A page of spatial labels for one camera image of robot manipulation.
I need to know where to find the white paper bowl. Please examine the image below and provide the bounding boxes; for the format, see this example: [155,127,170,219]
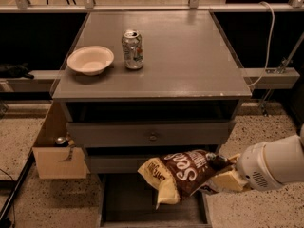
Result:
[67,46,114,76]

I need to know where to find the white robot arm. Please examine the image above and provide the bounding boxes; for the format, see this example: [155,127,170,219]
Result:
[211,125,304,192]

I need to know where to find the top grey drawer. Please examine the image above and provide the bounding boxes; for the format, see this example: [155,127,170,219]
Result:
[66,121,236,147]

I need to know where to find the dark can in box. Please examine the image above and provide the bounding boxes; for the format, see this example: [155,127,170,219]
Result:
[55,137,68,147]

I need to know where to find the black object on ledge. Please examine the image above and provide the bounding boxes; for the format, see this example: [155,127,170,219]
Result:
[0,63,34,79]

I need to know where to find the cardboard box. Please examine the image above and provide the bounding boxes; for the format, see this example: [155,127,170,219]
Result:
[32,103,87,179]

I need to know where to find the silver soda can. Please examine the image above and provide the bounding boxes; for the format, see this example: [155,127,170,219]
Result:
[122,29,143,70]

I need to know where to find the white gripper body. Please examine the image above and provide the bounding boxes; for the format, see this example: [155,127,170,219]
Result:
[236,142,283,191]

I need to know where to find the middle grey drawer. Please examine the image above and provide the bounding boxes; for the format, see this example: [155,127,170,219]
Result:
[84,153,220,175]

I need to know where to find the grey drawer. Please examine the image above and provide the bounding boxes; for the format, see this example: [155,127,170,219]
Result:
[84,153,220,175]
[66,121,236,147]
[97,174,213,228]

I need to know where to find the grey drawer cabinet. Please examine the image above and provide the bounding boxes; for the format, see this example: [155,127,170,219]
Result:
[51,9,253,176]

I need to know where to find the brown chip bag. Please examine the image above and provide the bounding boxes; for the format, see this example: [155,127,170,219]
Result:
[138,149,232,208]

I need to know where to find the bottom grey drawer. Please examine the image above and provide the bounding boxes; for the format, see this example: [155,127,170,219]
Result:
[97,174,213,228]

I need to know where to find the white cable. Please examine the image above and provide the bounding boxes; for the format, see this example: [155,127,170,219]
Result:
[247,1,276,87]

